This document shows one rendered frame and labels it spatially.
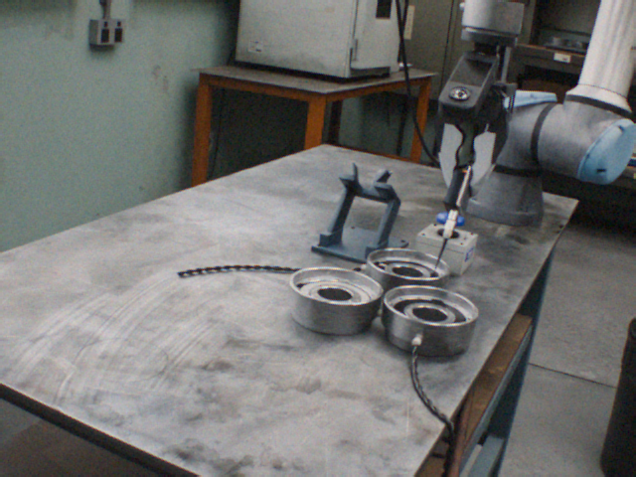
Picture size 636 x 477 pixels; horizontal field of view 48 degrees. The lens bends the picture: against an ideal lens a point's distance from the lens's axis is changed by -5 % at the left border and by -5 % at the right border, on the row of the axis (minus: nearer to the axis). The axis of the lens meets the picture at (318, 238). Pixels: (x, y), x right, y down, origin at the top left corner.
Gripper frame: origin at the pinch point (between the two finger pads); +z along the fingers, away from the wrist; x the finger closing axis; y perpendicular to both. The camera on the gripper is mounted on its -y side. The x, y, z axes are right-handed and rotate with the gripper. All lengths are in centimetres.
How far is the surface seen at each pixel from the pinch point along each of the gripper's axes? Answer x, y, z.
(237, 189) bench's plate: 43.6, 14.3, 13.0
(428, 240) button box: 3.7, 1.5, 9.0
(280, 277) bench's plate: 16.8, -15.6, 13.0
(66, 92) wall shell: 167, 91, 20
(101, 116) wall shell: 168, 110, 31
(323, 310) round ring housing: 5.2, -26.9, 9.9
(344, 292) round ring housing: 6.1, -19.9, 10.4
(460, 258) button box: -1.1, 1.7, 10.4
